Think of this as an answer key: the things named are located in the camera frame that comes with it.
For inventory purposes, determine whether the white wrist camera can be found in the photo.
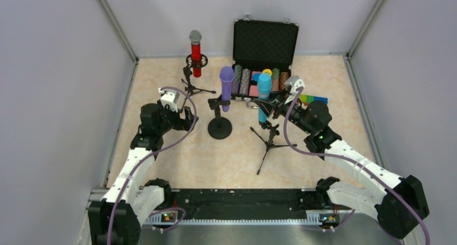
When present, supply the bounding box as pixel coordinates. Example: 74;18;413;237
158;88;179;113
284;75;306;95

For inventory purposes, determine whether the colourful toy block train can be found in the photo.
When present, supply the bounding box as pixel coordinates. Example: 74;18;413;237
299;95;328;106

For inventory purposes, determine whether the black poker chip case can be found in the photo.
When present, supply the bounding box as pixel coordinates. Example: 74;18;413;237
231;19;300;102

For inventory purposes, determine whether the blue round dealer chip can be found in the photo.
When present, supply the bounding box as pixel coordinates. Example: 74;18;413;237
252;73;259;81

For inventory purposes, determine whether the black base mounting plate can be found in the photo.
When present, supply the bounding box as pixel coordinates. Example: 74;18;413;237
158;188;344;220

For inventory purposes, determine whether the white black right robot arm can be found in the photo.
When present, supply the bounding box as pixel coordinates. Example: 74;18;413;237
254;87;431;244

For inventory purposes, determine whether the blue orange chip stack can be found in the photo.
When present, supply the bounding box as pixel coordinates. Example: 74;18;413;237
239;68;251;96

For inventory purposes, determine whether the black round-base mic stand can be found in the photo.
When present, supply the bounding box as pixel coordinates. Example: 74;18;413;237
207;95;232;140

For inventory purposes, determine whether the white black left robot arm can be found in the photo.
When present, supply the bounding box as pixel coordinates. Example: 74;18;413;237
87;101;198;244

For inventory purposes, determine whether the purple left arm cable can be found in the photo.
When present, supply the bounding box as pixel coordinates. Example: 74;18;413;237
106;86;198;245

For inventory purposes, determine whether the red glitter microphone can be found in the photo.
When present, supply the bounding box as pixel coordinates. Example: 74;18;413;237
189;30;202;78

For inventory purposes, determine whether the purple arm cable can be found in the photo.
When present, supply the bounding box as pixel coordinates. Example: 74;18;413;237
283;86;432;245
106;86;198;245

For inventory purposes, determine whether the purple microphone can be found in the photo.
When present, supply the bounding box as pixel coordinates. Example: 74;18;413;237
219;66;234;102

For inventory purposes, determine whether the black small tripod mic stand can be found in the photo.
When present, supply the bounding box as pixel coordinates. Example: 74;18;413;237
250;121;289;175

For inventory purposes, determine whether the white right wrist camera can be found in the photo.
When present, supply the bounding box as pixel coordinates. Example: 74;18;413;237
284;75;306;95

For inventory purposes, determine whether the cyan microphone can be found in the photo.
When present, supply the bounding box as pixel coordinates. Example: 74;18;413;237
257;73;272;124

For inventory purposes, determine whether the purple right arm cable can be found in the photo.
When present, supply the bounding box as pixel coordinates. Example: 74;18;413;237
283;86;432;245

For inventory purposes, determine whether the brown chip stack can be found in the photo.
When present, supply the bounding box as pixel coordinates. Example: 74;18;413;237
279;72;289;90

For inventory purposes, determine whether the black tripod shock-mount stand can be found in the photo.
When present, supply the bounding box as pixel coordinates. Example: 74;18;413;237
179;53;217;114

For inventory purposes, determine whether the pink card deck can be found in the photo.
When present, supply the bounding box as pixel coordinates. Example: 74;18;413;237
248;85;259;97

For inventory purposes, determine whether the purple green chip stack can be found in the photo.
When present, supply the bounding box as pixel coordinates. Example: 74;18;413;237
231;65;243;95

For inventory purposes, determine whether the green red chip stack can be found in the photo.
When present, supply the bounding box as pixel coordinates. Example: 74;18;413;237
271;68;280;92

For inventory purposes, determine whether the yellow round dealer chip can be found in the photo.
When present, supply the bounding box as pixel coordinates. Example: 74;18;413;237
262;69;273;76

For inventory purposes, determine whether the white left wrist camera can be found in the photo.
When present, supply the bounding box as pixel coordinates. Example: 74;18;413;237
158;88;179;113

